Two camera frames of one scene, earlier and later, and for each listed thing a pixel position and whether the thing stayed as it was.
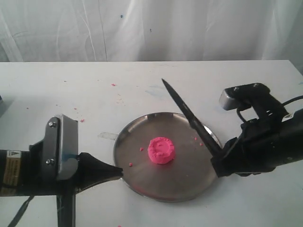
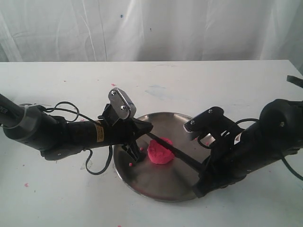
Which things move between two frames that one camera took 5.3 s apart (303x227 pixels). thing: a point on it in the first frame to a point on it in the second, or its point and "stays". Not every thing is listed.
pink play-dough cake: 161,150 stays
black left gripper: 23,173 to 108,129
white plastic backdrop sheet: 84,30 stays
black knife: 210,144 to 175,152
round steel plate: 190,175 stays
